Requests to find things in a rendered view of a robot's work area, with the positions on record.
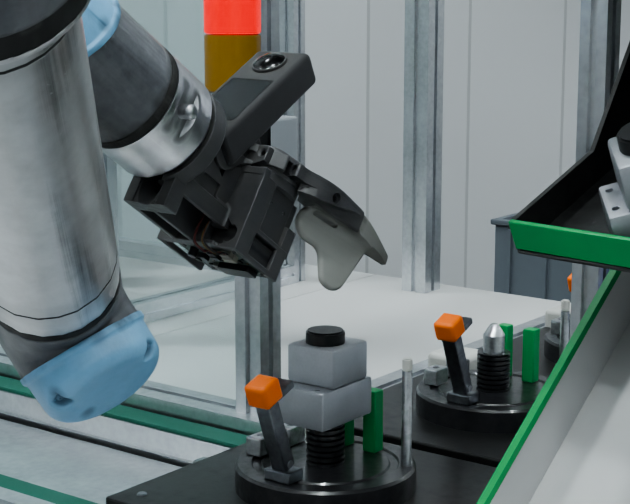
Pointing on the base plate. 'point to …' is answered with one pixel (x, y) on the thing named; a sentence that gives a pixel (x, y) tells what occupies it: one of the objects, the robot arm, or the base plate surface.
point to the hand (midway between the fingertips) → (331, 240)
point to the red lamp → (232, 16)
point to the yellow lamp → (227, 56)
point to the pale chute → (589, 411)
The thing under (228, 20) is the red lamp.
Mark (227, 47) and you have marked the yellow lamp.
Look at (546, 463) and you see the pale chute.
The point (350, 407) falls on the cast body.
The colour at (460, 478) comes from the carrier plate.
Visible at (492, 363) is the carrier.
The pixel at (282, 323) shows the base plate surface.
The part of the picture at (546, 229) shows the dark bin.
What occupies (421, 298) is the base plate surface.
